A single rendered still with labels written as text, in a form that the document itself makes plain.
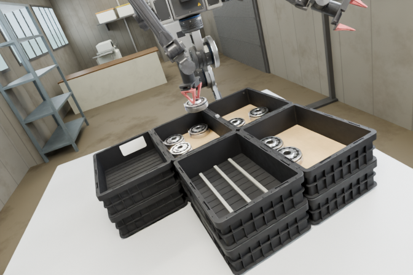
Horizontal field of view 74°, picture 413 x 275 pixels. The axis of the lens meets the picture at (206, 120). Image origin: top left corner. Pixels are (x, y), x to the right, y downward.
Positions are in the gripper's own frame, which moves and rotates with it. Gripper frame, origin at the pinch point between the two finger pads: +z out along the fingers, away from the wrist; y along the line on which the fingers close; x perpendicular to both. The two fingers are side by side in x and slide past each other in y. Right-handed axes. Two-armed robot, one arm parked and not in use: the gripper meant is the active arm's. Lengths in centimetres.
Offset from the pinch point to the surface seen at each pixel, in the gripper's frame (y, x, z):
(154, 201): -38.9, 9.3, 25.3
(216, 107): 23.9, 1.9, 15.9
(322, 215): -32, -51, 32
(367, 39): 170, -86, 31
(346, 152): -25, -60, 12
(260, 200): -48, -37, 12
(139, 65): 359, 304, 57
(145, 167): -20.6, 24.4, 22.8
